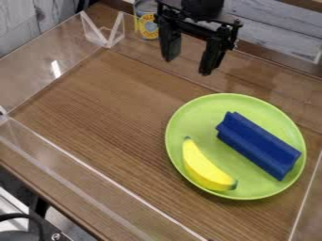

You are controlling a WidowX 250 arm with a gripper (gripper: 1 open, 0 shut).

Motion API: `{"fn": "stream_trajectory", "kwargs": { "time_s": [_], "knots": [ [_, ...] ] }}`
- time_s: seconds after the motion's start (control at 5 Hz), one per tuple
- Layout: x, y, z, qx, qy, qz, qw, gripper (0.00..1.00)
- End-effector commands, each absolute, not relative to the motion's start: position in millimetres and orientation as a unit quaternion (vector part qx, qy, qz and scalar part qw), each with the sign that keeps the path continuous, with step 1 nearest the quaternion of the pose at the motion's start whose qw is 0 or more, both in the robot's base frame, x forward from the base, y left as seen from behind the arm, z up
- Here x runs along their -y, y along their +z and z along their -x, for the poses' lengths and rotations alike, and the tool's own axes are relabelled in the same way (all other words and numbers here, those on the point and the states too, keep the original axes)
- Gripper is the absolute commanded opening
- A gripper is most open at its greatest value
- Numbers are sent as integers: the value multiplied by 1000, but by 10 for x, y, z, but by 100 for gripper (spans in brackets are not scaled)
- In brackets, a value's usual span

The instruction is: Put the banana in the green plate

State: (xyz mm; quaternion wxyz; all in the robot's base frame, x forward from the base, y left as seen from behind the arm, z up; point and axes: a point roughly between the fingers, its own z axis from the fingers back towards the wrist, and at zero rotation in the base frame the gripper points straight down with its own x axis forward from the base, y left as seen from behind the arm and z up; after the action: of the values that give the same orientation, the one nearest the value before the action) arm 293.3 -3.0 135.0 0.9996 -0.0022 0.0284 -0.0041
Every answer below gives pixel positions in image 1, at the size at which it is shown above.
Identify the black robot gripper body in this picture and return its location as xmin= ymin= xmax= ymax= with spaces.
xmin=157 ymin=0 xmax=244 ymax=50

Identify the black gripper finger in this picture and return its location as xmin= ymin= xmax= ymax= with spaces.
xmin=159 ymin=18 xmax=182 ymax=62
xmin=199 ymin=37 xmax=226 ymax=76

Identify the green round plate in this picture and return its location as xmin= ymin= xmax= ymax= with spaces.
xmin=165 ymin=93 xmax=308 ymax=201

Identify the blue star-shaped prism block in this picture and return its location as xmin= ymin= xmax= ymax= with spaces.
xmin=216 ymin=112 xmax=302 ymax=181

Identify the yellow toy banana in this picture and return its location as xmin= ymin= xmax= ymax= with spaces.
xmin=183 ymin=137 xmax=238 ymax=191

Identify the yellow labelled tin can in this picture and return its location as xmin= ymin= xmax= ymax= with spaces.
xmin=134 ymin=0 xmax=159 ymax=40

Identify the clear acrylic corner bracket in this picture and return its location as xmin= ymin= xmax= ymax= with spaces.
xmin=81 ymin=11 xmax=125 ymax=49

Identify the clear acrylic enclosure wall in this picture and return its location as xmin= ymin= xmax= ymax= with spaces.
xmin=0 ymin=106 xmax=206 ymax=241

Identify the black cable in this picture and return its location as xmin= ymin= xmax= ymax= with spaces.
xmin=0 ymin=213 xmax=49 ymax=241

